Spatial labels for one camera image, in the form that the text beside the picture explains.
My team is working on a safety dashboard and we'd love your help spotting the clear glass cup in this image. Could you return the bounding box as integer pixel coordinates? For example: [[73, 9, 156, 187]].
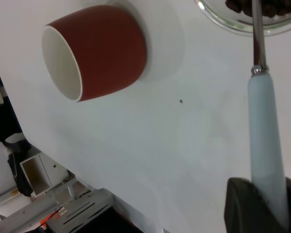
[[194, 0, 291, 37]]

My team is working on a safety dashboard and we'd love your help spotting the dark coffee beans pile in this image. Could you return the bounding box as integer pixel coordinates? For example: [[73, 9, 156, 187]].
[[224, 0, 291, 18]]

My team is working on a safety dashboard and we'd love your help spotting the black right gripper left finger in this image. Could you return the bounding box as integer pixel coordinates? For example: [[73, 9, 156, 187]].
[[222, 177, 288, 233]]

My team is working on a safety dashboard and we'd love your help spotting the slotted aluminium frame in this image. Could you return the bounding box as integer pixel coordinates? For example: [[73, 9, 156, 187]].
[[0, 179, 115, 233]]

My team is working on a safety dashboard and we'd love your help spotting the red ceramic mug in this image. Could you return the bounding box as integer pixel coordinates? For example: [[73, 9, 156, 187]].
[[41, 4, 147, 103]]

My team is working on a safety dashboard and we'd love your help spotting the white open box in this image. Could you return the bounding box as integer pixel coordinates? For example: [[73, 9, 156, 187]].
[[19, 154, 69, 196]]

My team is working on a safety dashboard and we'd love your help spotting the spoon with light blue handle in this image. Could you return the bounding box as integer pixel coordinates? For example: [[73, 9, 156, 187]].
[[247, 0, 290, 230]]

